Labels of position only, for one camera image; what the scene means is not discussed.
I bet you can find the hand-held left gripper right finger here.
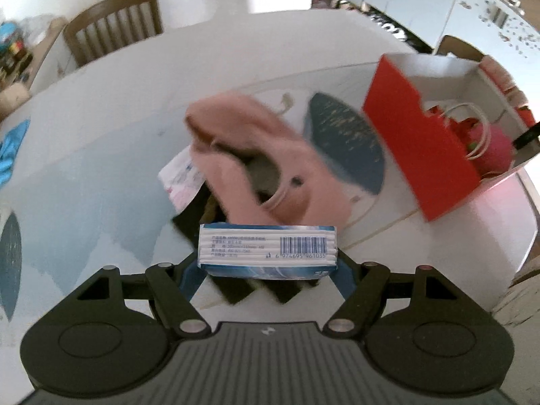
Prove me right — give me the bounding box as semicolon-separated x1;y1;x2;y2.
323;250;465;338

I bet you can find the brown wooden chair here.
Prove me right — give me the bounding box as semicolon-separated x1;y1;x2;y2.
63;0;164;68

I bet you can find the red cloth with straps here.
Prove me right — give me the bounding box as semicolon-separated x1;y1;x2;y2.
426;107;482;145

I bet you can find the red cardboard box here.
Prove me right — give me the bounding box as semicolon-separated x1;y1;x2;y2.
363;53;540;223

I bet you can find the pink plush fruit toy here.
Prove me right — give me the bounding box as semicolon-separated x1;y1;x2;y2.
466;118;516;174

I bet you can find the blue cloth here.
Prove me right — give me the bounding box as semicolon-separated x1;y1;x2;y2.
0;119;31;187

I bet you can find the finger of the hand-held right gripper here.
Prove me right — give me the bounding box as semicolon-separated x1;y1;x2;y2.
512;121;540;153

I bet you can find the white blue tissue pack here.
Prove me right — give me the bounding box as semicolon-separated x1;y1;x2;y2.
197;223;339;281

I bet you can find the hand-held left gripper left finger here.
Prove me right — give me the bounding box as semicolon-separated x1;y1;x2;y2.
72;252;212;338

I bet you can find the black cloth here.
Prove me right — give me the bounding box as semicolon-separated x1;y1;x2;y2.
172;186;321;307

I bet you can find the dark wooden chair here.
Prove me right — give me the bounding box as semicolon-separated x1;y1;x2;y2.
434;35;486;63

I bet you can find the cluttered side cabinet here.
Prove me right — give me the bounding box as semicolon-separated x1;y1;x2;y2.
0;16;70;113

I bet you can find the pink fleece garment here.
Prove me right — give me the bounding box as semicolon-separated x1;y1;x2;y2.
186;95;353;227

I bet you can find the floral printed packet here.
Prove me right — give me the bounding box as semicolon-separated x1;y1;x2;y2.
158;145;206;212

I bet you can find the white cord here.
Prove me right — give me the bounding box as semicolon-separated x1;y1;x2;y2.
439;102;492;161

